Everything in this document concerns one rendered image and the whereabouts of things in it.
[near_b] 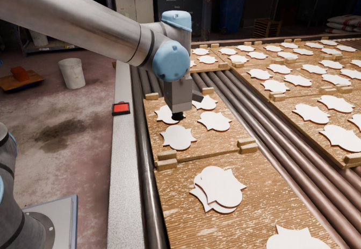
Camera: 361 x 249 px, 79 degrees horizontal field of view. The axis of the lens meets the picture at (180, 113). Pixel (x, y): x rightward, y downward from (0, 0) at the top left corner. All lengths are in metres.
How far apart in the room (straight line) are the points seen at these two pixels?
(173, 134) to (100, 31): 0.49
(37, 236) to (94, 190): 1.30
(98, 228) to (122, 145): 1.00
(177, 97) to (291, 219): 0.42
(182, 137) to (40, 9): 0.56
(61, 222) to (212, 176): 0.41
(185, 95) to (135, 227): 0.36
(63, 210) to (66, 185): 1.33
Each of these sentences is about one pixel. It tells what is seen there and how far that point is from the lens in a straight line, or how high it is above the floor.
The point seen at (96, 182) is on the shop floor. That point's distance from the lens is 1.98.
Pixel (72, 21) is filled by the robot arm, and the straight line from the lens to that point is 0.37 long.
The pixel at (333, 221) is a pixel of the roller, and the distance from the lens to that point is 0.71.
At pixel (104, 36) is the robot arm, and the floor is 1.35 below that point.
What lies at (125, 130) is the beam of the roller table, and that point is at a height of 0.92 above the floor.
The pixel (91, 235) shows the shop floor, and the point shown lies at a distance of 1.72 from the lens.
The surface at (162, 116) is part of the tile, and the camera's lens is 0.87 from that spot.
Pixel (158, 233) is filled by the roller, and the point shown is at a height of 0.92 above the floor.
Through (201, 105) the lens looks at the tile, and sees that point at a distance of 0.95.
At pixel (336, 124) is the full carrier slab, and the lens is 1.03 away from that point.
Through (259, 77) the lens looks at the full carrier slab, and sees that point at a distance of 1.28.
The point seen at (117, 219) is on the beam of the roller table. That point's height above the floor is 0.91.
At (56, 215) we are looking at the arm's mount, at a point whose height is 0.89.
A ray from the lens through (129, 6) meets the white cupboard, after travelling 5.31.
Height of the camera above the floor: 1.43
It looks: 33 degrees down
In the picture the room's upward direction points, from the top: straight up
